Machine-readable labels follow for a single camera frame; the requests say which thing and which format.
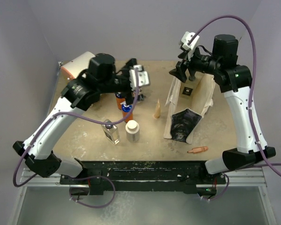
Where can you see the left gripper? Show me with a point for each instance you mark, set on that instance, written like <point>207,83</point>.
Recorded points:
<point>128,94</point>

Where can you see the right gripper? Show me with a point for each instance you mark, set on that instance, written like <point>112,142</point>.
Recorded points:
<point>188,64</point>

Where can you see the clear square bottle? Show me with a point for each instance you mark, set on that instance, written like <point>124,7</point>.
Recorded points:
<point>111,132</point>
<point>188,87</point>

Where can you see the canvas tote bag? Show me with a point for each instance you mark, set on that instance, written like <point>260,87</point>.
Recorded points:
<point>185,113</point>

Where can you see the white bottle wooden cap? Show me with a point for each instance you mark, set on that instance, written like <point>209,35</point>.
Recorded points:
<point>132,131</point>

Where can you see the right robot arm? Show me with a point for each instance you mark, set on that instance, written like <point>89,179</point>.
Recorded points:
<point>235,82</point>

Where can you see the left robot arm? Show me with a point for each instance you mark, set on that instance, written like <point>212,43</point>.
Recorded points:
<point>98,77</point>

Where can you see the bright blue orange pump bottle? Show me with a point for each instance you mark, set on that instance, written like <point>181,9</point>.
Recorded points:
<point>127,111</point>

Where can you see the dark blue orange pump bottle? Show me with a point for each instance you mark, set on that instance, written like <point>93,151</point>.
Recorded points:
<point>119,99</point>

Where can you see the wooden cone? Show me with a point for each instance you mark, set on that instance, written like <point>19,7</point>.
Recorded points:
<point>157,110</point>

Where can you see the clear square bottle front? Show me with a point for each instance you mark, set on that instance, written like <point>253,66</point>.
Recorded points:
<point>111,132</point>

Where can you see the white cylindrical box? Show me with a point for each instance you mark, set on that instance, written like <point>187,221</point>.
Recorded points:
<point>71,69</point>

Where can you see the orange highlighter pen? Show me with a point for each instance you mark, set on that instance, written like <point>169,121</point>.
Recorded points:
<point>198,150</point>

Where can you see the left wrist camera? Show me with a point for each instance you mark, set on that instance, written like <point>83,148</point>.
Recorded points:
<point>139,72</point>

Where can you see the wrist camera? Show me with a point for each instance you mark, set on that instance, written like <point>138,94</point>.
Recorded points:
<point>139,72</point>
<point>186,38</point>

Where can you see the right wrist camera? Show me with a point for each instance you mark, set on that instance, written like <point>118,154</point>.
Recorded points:
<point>186,38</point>

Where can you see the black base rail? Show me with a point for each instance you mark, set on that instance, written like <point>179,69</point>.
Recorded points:
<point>188,177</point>

